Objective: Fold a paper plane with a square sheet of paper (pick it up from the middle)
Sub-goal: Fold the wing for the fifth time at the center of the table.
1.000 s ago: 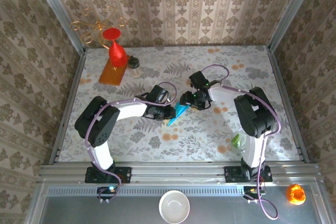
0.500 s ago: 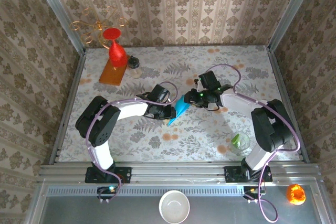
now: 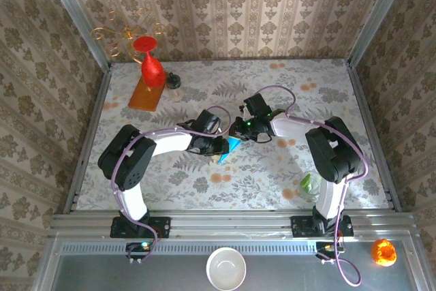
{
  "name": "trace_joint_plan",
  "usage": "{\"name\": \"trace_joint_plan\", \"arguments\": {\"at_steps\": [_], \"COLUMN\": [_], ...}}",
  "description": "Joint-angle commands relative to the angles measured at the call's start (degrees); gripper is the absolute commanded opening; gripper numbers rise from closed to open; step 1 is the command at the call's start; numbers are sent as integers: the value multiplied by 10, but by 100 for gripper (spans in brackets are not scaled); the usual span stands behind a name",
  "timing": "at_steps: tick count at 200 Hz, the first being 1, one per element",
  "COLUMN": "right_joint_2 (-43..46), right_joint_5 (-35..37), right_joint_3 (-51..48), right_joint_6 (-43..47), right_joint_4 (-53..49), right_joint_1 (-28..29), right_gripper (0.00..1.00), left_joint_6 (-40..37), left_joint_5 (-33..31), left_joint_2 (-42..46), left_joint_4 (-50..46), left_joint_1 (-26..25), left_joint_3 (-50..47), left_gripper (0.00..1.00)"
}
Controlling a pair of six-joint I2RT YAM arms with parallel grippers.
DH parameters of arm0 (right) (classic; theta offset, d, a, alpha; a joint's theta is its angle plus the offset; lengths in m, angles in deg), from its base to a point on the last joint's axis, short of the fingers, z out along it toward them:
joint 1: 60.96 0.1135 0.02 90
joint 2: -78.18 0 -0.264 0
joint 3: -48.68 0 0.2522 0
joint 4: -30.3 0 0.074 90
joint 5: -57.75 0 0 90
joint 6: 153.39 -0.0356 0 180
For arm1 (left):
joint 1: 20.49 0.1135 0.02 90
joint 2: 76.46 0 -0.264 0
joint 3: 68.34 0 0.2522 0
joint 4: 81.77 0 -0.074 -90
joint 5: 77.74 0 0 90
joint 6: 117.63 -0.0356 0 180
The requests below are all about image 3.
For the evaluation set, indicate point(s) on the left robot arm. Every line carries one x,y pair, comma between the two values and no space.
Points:
124,161

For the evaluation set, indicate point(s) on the floral table cover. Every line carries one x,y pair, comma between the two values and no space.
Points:
259,175

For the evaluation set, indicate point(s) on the small bottle black cap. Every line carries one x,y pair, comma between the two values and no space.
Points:
174,83

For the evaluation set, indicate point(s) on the orange wooden board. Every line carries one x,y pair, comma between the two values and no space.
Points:
144,96

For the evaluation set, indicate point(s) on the clear glass green leaf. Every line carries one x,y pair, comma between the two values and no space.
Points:
308,185

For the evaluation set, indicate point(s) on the red wine glass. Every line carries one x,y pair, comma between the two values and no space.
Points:
151,69

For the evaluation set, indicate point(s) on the white bowl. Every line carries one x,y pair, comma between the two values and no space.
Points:
225,268

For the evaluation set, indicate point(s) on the orange ball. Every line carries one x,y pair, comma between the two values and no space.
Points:
384,253

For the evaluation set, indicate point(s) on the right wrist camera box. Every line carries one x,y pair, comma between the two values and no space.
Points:
256,105

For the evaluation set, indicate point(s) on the aluminium mounting rail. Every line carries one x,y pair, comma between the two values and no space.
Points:
231,224

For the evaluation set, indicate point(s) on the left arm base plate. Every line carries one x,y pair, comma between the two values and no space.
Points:
160,227

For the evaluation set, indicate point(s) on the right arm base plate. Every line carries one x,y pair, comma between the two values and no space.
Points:
301,227

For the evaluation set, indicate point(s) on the aluminium side rail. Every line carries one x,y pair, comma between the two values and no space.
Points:
88,134
373,134

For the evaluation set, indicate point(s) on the aluminium corner post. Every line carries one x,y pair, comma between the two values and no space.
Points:
378,15
77,18

